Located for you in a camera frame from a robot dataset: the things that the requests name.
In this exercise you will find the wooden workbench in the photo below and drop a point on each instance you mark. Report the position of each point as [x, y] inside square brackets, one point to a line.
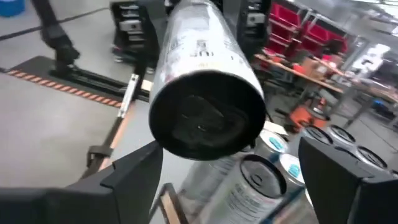
[295, 73]

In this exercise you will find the blue barrel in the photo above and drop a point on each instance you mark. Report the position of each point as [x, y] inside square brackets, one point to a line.
[11, 6]

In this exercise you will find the orange shop vacuum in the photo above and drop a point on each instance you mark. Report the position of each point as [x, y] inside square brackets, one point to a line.
[303, 116]

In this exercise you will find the red storage bin rack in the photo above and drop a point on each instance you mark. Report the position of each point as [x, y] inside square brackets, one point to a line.
[311, 31]

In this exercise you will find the black orange hazard mat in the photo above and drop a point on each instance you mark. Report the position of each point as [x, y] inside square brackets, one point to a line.
[37, 67]

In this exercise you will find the Celsius Arctic can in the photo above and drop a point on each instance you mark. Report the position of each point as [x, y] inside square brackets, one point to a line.
[317, 134]
[371, 157]

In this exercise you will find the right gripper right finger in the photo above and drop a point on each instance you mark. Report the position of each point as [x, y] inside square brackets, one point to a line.
[348, 193]

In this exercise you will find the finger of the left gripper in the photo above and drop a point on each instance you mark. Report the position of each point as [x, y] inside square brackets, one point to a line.
[258, 28]
[133, 31]

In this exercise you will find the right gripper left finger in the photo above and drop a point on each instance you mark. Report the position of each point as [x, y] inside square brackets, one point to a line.
[124, 193]

